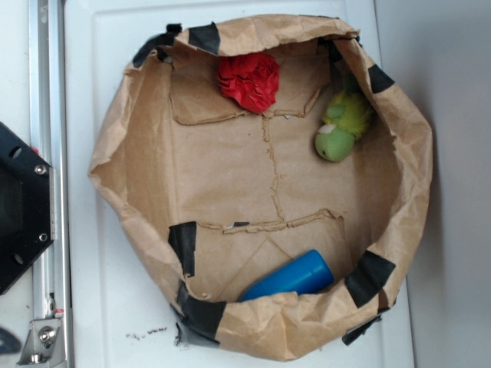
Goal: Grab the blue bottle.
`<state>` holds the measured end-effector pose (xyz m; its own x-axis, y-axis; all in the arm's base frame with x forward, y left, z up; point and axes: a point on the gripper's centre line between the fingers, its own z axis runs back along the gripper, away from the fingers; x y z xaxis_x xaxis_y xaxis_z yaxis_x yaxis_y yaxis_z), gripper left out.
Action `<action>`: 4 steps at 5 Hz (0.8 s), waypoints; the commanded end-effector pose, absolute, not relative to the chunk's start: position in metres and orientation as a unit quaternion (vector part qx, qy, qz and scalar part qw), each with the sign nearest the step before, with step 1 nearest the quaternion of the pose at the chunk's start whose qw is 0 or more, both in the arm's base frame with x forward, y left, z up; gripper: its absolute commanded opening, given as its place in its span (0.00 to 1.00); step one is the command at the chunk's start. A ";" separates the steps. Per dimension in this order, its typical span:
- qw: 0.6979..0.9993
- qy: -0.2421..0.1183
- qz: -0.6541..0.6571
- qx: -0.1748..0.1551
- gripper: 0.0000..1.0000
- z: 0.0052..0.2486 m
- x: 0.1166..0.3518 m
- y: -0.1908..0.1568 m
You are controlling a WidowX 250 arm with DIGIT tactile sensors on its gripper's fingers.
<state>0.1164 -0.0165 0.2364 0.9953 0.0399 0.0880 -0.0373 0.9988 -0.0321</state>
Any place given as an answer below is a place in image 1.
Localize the blue plastic bottle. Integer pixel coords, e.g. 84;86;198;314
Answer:
239;250;334;302

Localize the brown paper bag bin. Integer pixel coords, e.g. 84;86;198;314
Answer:
90;15;433;361

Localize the red crumpled paper ball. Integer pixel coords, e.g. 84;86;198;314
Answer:
217;52;279;114

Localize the green plush toy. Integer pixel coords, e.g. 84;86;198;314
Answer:
315;74;374;163

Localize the aluminium extrusion rail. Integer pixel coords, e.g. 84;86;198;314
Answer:
28;1;74;367

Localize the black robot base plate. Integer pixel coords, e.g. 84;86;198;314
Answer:
1;124;53;294

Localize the metal corner bracket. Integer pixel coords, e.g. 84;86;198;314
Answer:
16;318;67;368

